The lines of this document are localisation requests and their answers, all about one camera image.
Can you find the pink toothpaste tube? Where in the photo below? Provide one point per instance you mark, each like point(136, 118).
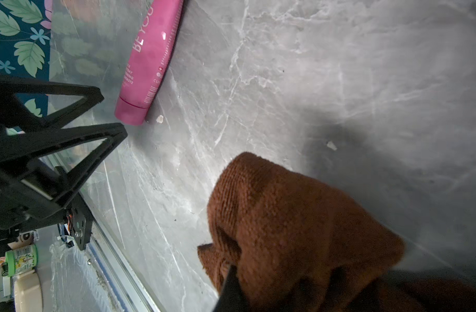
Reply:
point(149, 60)

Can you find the brown cloth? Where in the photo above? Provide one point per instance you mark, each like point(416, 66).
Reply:
point(299, 244)

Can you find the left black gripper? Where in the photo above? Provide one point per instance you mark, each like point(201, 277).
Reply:
point(41, 172)

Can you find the green labelled bottle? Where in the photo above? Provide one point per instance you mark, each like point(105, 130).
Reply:
point(20, 261)

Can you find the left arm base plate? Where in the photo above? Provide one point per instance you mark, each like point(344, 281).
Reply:
point(76, 228)

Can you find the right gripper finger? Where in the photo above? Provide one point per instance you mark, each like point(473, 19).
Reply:
point(231, 298)

